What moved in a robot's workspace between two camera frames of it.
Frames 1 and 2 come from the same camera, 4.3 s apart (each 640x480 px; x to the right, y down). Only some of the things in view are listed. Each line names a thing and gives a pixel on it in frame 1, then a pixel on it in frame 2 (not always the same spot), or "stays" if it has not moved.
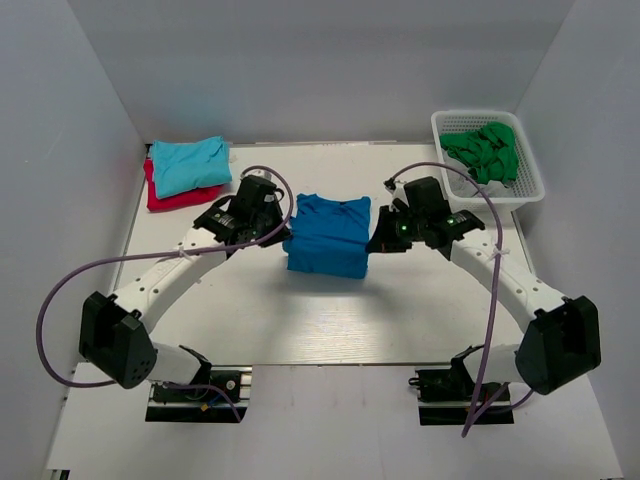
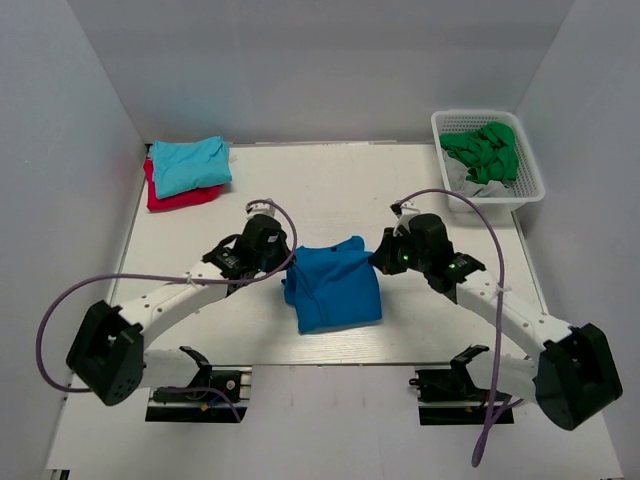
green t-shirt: (490, 151) stays
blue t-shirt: (328, 237) to (333, 286)
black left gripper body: (270, 228) to (279, 248)
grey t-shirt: (462, 186) stays
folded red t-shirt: (178, 199) stays
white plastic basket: (492, 148) stays
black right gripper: (386, 230) to (383, 257)
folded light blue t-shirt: (180, 168) stays
